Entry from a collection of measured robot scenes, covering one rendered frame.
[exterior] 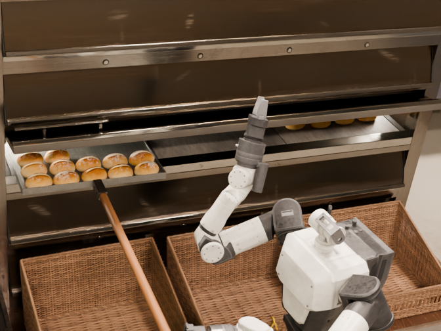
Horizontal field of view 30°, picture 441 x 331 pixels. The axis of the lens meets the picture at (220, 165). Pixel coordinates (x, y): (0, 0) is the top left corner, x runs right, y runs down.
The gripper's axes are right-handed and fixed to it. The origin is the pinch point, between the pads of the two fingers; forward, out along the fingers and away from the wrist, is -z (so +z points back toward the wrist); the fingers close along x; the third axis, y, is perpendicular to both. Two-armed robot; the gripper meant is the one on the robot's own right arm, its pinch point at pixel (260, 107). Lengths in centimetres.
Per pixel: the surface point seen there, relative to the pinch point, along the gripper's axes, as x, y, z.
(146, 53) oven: -41, 40, -7
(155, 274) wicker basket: -70, 17, 82
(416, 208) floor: -258, -148, 61
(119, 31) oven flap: -33, 50, -12
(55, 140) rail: -26, 63, 29
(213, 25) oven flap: -45, 18, -22
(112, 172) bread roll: -49, 43, 40
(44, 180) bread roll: -40, 66, 47
